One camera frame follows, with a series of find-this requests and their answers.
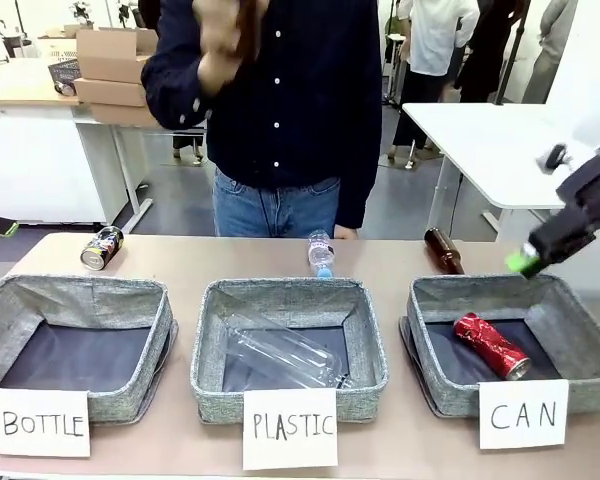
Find grey fabric basket can label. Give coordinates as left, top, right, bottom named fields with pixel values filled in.
left=398, top=272, right=600, bottom=419

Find black tripod pole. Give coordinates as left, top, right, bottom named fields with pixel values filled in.
left=493, top=0, right=527, bottom=106

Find black printed drink can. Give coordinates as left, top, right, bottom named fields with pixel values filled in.
left=79, top=225, right=126, bottom=272

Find person's right hand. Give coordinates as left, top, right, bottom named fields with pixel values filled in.
left=195, top=0, right=254, bottom=97

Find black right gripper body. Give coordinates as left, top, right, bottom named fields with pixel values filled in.
left=527, top=143, right=600, bottom=267

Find person's right forearm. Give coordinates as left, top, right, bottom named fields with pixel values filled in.
left=140, top=47, right=216, bottom=132

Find large clear plastic bottle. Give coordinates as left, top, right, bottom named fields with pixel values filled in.
left=220, top=313, right=352, bottom=390

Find person's left forearm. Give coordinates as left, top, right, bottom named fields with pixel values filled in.
left=335, top=94, right=384, bottom=230

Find flat cardboard box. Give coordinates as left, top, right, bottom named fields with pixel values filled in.
left=88, top=102, right=167, bottom=127
left=73, top=77, right=148, bottom=108

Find blue jeans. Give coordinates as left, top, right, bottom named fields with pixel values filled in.
left=212, top=167, right=342, bottom=239

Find person in dark shirt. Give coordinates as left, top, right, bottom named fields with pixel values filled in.
left=140, top=0, right=384, bottom=230

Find grey fabric basket bottle label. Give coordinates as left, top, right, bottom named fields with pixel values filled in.
left=0, top=273, right=180, bottom=424

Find black mesh basket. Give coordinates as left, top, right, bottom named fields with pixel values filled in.
left=46, top=58, right=82, bottom=95

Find white paper label CAN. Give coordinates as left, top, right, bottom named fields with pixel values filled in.
left=477, top=378, right=570, bottom=451

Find white paper label BOTTLE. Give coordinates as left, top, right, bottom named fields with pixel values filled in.
left=0, top=387, right=92, bottom=459

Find small water bottle blue cap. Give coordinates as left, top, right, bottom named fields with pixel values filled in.
left=307, top=229, right=337, bottom=279

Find brown glass bottle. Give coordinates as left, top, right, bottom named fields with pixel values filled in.
left=423, top=227, right=466, bottom=276

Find white standing desk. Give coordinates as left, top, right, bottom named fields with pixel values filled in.
left=401, top=101, right=584, bottom=242

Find black camera mount knob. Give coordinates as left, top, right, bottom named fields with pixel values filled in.
left=535, top=143, right=575, bottom=177

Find wooden top desk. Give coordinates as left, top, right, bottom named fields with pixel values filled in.
left=0, top=57, right=154, bottom=226

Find red drink can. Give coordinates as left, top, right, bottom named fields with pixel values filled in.
left=452, top=312, right=532, bottom=382

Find open cardboard box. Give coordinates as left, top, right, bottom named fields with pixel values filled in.
left=74, top=27, right=160, bottom=85

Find grey fabric basket plastic label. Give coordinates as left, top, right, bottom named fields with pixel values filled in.
left=189, top=277, right=390, bottom=425

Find bystander in dark clothes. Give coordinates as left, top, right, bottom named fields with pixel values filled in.
left=452, top=0, right=514, bottom=104

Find bystander in grey clothes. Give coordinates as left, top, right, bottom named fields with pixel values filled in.
left=521, top=0, right=580, bottom=105

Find bystander in white shirt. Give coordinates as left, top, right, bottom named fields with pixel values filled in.
left=387, top=0, right=482, bottom=164

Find white paper label PLASTIC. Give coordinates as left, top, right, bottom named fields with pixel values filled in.
left=241, top=387, right=340, bottom=472

